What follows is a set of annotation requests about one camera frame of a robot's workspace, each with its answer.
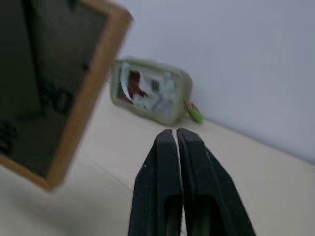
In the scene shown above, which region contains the wooden picture frame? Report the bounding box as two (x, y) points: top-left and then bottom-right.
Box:
(0, 0), (134, 189)

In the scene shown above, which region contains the grey-green transparent pouch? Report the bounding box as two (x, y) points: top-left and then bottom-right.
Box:
(110, 56), (194, 124)

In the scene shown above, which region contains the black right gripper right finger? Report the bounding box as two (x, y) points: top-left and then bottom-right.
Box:
(176, 127), (257, 236)

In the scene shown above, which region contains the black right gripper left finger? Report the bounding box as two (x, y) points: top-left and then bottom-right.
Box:
(127, 128), (184, 236)

